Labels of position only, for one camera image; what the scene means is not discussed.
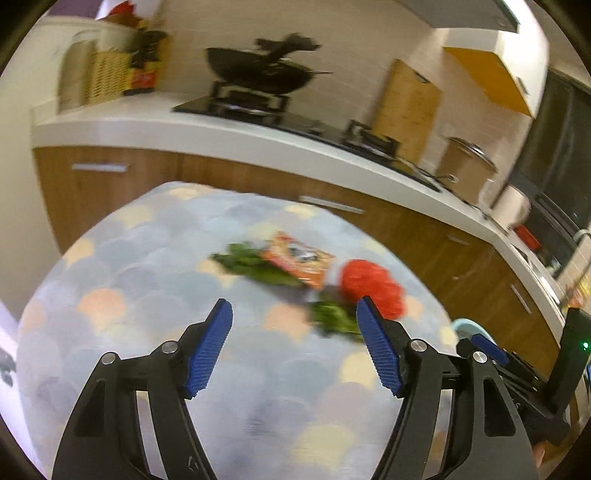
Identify red plastic bag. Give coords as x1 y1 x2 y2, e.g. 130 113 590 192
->
339 259 406 320

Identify green vegetable scraps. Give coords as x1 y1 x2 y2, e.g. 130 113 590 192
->
211 242 363 343

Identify orange snack packet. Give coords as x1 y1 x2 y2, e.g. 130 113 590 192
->
260 232 335 290

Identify light blue perforated trash basket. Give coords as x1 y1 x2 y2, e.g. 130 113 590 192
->
451 318 496 346

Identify dark kitchen window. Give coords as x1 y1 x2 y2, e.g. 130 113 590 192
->
509 70 590 277

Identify wooden base cabinets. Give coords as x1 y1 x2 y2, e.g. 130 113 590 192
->
33 146 562 373

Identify red container on counter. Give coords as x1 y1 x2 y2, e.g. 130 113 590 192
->
514 225 541 253

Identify white electric kettle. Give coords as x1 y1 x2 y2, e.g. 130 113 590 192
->
491 185 531 232

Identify brown rice cooker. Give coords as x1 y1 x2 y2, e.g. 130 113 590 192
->
435 137 498 205

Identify wooden cutting board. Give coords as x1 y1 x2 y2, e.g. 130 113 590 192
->
373 59 442 165

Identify black wok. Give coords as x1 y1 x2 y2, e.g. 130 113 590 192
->
205 33 329 95

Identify black gas stove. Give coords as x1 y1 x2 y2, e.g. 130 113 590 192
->
172 81 440 192

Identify yellow perforated basket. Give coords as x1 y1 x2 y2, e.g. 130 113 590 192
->
87 50 131 105

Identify grey cylindrical canister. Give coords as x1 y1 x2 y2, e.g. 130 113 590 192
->
58 29 99 112

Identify dark sauce bottles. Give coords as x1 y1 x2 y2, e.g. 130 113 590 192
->
123 29 168 96

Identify yellow wall cabinet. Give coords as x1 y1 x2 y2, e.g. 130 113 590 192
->
444 24 549 118

